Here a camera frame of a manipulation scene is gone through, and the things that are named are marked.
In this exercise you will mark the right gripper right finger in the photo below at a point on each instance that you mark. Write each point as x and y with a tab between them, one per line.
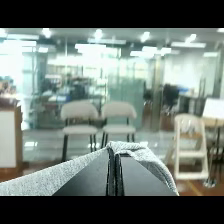
140	180

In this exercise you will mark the teal garment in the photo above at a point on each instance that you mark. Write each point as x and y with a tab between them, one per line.
40	181

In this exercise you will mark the white cabinet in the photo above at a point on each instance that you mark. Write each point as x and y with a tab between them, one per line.
8	140

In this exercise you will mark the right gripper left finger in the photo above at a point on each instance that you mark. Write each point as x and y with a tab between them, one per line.
90	180

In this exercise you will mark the white wooden chair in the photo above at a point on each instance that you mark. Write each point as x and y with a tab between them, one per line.
190	125

